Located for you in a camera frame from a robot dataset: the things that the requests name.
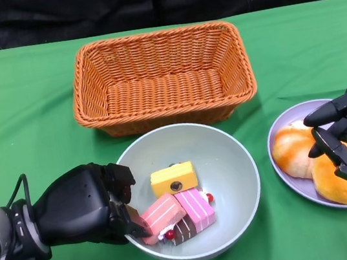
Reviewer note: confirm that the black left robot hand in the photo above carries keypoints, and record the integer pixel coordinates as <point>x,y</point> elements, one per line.
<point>77,206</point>

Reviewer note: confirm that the round striped bread bun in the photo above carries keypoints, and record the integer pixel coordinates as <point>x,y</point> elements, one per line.
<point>291,151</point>

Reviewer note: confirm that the coral pink cake slice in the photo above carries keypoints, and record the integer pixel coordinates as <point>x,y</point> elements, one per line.
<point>161,215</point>

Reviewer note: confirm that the yellow cake slice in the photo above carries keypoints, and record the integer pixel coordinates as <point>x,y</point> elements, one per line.
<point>172,177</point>

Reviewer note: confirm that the chocolate cake slice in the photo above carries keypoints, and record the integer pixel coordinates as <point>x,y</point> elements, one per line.
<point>183,231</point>

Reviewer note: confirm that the pink striped cake slice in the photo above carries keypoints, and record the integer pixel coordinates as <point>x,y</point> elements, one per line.
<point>195,210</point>

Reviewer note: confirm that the pale grey-green bowl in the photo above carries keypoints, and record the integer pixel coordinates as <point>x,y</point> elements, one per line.
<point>224,161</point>

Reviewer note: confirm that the lavender round plate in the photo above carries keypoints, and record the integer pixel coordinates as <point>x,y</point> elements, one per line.
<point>300,189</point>

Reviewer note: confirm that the orange wicker basket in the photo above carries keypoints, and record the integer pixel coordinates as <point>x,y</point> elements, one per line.
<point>162,95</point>

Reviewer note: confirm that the green tablecloth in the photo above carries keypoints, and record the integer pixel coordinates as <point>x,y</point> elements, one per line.
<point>8,96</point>

